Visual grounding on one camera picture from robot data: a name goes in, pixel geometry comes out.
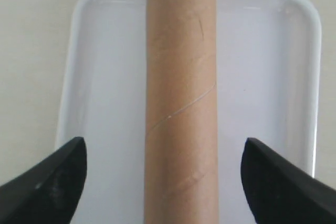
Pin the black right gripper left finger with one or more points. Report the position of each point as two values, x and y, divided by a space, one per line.
50 191

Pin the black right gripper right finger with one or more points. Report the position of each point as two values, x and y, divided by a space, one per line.
279 192

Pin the brown cardboard tube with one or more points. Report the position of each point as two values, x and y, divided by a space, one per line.
181 164

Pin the white rectangular tray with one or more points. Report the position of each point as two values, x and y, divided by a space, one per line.
268 64

